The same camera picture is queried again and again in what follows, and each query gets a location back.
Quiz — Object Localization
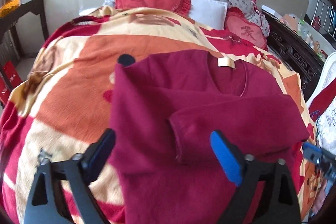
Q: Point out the orange red patterned blanket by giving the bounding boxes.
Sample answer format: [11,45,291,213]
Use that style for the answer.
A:
[1,7,316,223]

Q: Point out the yellow plastic basket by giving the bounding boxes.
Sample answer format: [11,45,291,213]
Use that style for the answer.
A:
[0,0,21,18]

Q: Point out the dark carved wooden headboard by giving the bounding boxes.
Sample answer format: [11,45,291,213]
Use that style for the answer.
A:
[263,11,324,101]

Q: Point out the dark wooden side table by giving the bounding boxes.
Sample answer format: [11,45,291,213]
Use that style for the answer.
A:
[0,0,50,88]

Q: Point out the maroon fleece sweatshirt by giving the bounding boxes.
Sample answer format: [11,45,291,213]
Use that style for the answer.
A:
[109,50,309,223]

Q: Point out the right red heart pillow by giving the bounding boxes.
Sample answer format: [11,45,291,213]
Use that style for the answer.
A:
[224,7,267,50]

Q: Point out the red box on floor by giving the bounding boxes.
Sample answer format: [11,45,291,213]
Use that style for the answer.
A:
[1,61,22,106]

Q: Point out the white pillow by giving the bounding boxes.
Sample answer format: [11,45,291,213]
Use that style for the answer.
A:
[189,0,228,30]

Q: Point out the white embroidered garment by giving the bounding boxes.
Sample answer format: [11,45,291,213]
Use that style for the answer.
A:
[306,53,335,154]

